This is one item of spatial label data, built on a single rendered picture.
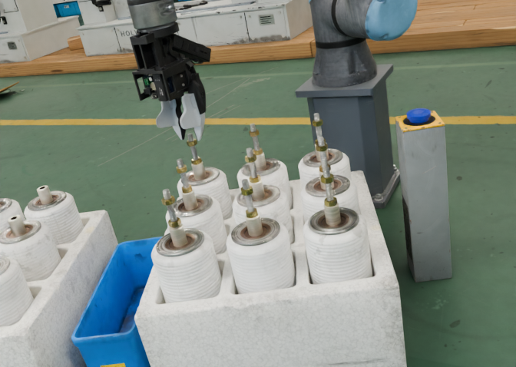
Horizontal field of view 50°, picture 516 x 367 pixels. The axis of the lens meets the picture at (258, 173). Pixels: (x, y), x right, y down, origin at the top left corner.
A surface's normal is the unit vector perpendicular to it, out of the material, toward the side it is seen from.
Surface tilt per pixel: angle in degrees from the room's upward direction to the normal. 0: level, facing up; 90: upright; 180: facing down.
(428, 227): 90
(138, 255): 88
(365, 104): 90
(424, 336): 0
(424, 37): 90
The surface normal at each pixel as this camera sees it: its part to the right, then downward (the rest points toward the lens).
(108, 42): -0.44, 0.44
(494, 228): -0.18, -0.89
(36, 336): 0.98, -0.13
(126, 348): -0.04, 0.45
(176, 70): 0.84, 0.07
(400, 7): 0.51, 0.39
